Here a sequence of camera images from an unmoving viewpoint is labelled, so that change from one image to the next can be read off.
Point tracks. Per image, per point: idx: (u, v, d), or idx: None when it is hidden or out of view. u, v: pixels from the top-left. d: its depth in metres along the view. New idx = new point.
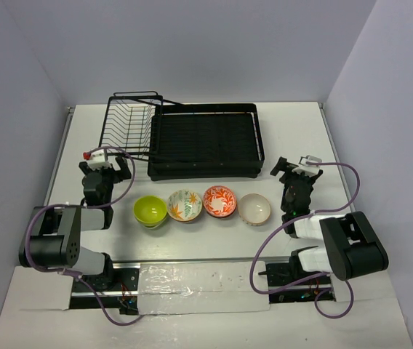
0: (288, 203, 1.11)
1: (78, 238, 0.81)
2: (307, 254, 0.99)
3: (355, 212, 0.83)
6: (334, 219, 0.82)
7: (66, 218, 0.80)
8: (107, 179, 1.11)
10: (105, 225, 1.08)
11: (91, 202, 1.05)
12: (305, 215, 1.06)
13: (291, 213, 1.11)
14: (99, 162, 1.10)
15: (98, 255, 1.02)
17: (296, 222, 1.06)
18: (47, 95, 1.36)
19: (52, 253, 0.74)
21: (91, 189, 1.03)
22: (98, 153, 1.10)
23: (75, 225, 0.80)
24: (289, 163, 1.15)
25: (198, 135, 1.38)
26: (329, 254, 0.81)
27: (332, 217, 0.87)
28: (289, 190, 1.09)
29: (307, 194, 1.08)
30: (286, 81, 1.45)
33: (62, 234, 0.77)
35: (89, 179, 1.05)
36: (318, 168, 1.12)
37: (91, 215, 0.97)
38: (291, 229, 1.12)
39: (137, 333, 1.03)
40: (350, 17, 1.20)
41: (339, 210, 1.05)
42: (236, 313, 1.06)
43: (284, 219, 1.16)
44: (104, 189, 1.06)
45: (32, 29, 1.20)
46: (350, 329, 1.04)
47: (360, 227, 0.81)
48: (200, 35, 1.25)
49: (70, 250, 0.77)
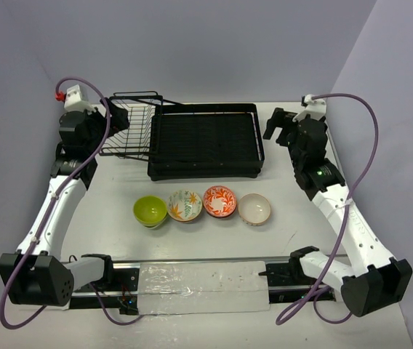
0: (299, 150, 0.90)
1: (65, 275, 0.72)
2: (311, 262, 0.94)
3: (404, 267, 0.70)
6: (377, 273, 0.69)
7: (43, 278, 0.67)
8: (89, 123, 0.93)
10: (85, 179, 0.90)
11: (69, 147, 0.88)
12: (344, 203, 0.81)
13: (306, 161, 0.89)
14: (76, 99, 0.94)
15: (99, 263, 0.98)
17: (318, 198, 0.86)
18: (46, 96, 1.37)
19: (48, 305, 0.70)
21: (68, 128, 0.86)
22: (73, 90, 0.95)
23: (58, 272, 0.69)
24: (288, 114, 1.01)
25: (199, 136, 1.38)
26: (353, 286, 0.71)
27: (378, 256, 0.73)
28: (300, 128, 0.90)
29: (322, 133, 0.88)
30: (286, 82, 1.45)
33: (48, 291, 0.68)
35: (68, 118, 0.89)
36: (326, 103, 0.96)
37: (70, 203, 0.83)
38: (308, 182, 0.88)
39: (136, 333, 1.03)
40: (350, 17, 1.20)
41: (366, 168, 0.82)
42: (236, 313, 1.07)
43: (298, 174, 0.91)
44: (86, 131, 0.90)
45: (33, 30, 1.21)
46: (350, 331, 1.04)
47: (398, 283, 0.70)
48: (198, 35, 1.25)
49: (63, 289, 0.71)
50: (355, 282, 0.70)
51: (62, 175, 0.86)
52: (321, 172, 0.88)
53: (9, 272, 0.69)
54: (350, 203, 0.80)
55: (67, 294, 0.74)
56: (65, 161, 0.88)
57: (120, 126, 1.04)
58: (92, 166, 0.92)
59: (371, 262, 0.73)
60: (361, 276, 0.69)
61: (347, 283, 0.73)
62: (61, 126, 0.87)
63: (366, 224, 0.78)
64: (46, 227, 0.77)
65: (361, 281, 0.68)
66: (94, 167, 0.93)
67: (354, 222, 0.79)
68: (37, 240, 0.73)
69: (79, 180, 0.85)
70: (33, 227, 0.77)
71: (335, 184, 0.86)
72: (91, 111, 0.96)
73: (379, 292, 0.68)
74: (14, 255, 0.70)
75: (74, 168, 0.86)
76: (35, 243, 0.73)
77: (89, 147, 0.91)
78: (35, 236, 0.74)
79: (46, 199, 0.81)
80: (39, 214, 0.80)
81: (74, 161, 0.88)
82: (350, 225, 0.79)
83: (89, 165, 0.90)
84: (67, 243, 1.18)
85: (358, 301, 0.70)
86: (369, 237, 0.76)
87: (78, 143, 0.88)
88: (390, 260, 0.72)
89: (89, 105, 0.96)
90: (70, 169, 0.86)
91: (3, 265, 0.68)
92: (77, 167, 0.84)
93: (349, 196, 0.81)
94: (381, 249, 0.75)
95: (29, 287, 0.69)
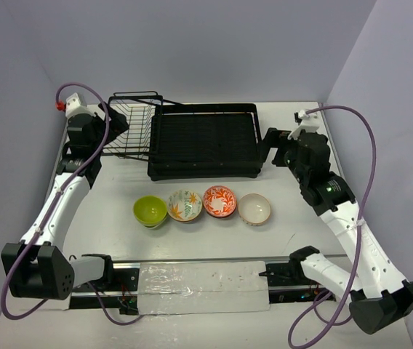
0: (304, 166, 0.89)
1: (65, 270, 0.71)
2: (314, 267, 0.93)
3: None
6: (392, 299, 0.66)
7: (45, 269, 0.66)
8: (96, 126, 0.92)
10: (89, 178, 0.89)
11: (75, 147, 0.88)
12: (355, 222, 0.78)
13: (312, 175, 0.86)
14: (75, 106, 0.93)
15: (99, 262, 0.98)
17: (329, 219, 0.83)
18: (47, 95, 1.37)
19: (48, 298, 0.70)
21: (75, 129, 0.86)
22: (72, 98, 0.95)
23: (59, 264, 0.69)
24: (281, 134, 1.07)
25: (199, 136, 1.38)
26: (363, 306, 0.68)
27: (393, 279, 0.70)
28: (300, 142, 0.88)
29: (324, 145, 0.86)
30: (286, 81, 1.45)
33: (49, 282, 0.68)
35: (75, 119, 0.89)
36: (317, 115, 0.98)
37: (73, 201, 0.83)
38: (317, 197, 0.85)
39: (136, 333, 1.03)
40: (350, 17, 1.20)
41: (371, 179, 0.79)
42: (237, 313, 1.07)
43: (305, 190, 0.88)
44: (92, 133, 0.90)
45: (33, 29, 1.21)
46: (351, 330, 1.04)
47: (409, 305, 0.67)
48: (198, 35, 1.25)
49: (64, 282, 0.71)
50: (367, 305, 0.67)
51: (67, 173, 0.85)
52: (330, 187, 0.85)
53: (11, 262, 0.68)
54: (362, 224, 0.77)
55: (67, 288, 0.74)
56: (70, 160, 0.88)
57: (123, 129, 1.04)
58: (97, 166, 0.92)
59: (385, 286, 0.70)
60: (374, 301, 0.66)
61: (357, 302, 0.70)
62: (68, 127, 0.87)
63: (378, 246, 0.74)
64: (50, 219, 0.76)
65: (374, 304, 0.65)
66: (98, 169, 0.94)
67: (366, 244, 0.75)
68: (41, 231, 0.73)
69: (84, 178, 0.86)
70: (36, 219, 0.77)
71: (345, 201, 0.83)
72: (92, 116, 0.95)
73: (393, 315, 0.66)
74: (17, 246, 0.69)
75: (78, 166, 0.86)
76: (38, 233, 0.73)
77: (95, 149, 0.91)
78: (39, 227, 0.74)
79: (51, 193, 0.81)
80: (43, 206, 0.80)
81: (79, 161, 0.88)
82: (362, 248, 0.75)
83: (94, 165, 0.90)
84: (67, 243, 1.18)
85: (369, 322, 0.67)
86: (381, 259, 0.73)
87: (83, 144, 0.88)
88: (403, 283, 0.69)
89: (89, 110, 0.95)
90: (76, 166, 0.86)
91: (6, 254, 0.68)
92: (82, 165, 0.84)
93: (360, 217, 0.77)
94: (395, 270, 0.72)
95: (30, 278, 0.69)
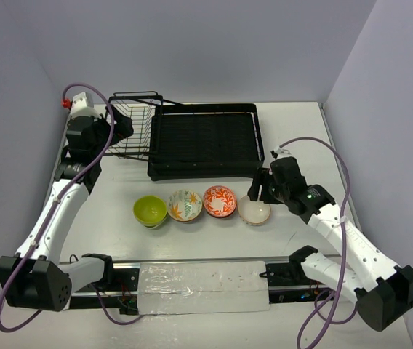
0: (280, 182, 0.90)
1: (62, 281, 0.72)
2: (314, 267, 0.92)
3: (409, 273, 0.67)
6: (387, 284, 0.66)
7: (40, 282, 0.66)
8: (97, 130, 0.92)
10: (89, 184, 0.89)
11: (73, 150, 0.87)
12: (339, 221, 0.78)
13: (290, 188, 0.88)
14: (81, 106, 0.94)
15: (100, 263, 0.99)
17: (316, 223, 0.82)
18: (47, 95, 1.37)
19: (43, 310, 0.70)
21: (75, 133, 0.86)
22: (79, 97, 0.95)
23: (55, 277, 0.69)
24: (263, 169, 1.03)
25: (198, 135, 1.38)
26: (365, 300, 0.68)
27: (386, 268, 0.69)
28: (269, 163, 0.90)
29: (289, 160, 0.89)
30: (286, 81, 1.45)
33: (44, 295, 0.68)
35: (75, 121, 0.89)
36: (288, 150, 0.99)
37: (70, 210, 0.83)
38: (301, 208, 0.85)
39: (136, 333, 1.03)
40: (350, 15, 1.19)
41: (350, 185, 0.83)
42: (236, 313, 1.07)
43: (290, 206, 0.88)
44: (93, 137, 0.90)
45: (33, 29, 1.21)
46: (350, 331, 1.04)
47: (408, 290, 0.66)
48: (198, 34, 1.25)
49: (59, 294, 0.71)
50: (366, 297, 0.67)
51: (65, 179, 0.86)
52: (310, 195, 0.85)
53: (7, 275, 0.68)
54: (345, 220, 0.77)
55: (65, 299, 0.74)
56: (69, 165, 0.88)
57: (124, 132, 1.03)
58: (96, 171, 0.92)
59: (379, 274, 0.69)
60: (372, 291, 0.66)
61: (360, 299, 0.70)
62: (67, 131, 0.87)
63: (363, 238, 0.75)
64: (46, 232, 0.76)
65: (373, 295, 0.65)
66: (97, 174, 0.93)
67: (353, 238, 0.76)
68: (36, 244, 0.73)
69: (83, 185, 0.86)
70: (33, 231, 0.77)
71: (326, 204, 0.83)
72: (97, 118, 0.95)
73: (394, 303, 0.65)
74: (12, 259, 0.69)
75: (77, 173, 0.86)
76: (34, 246, 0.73)
77: (94, 154, 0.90)
78: (35, 241, 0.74)
79: (48, 202, 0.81)
80: (40, 216, 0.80)
81: (78, 165, 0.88)
82: (350, 243, 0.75)
83: (93, 169, 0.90)
84: (67, 243, 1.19)
85: (375, 315, 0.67)
86: (369, 249, 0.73)
87: (83, 147, 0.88)
88: (395, 268, 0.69)
89: (94, 111, 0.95)
90: (74, 172, 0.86)
91: (1, 267, 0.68)
92: (80, 172, 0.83)
93: (342, 214, 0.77)
94: (385, 259, 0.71)
95: (26, 290, 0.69)
